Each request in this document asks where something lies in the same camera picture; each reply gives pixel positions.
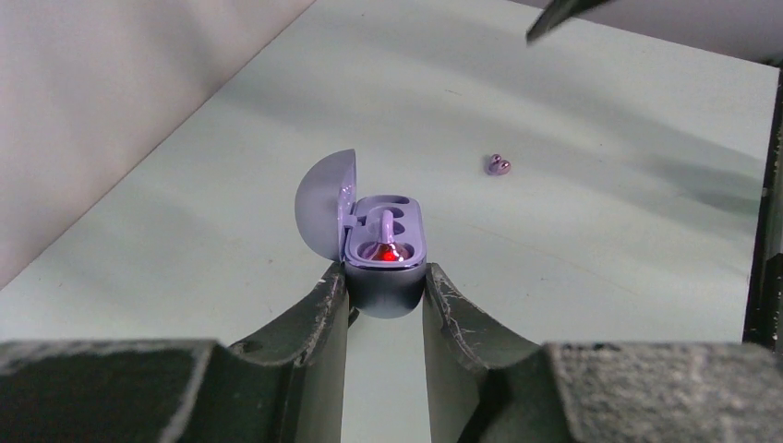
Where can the purple earbud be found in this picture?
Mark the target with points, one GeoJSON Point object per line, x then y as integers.
{"type": "Point", "coordinates": [496, 165]}
{"type": "Point", "coordinates": [384, 246]}

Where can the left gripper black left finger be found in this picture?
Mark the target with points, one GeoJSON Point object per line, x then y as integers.
{"type": "Point", "coordinates": [301, 356]}

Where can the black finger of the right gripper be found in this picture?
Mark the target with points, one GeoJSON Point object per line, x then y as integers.
{"type": "Point", "coordinates": [556, 13]}

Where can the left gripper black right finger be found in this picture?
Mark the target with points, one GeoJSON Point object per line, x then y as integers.
{"type": "Point", "coordinates": [468, 354]}

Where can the purple earbud charging case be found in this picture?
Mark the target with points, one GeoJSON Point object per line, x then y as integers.
{"type": "Point", "coordinates": [333, 222]}

